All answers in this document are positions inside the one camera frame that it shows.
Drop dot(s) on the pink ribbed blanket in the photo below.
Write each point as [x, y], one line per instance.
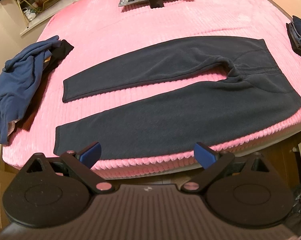
[115, 30]

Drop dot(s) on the blue hoodie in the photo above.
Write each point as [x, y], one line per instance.
[18, 85]

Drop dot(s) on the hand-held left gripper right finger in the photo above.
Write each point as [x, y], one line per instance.
[203, 155]

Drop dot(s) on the gold metal stand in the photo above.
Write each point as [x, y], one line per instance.
[20, 7]

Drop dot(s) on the stack of folded dark clothes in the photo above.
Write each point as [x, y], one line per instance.
[299, 37]

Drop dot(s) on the dark navy fleece pants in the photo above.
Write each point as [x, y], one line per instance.
[165, 120]

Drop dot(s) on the black garment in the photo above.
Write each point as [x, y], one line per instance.
[63, 50]

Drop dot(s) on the white bag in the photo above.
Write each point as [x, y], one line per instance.
[29, 12]

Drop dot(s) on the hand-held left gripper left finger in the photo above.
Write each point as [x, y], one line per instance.
[91, 155]

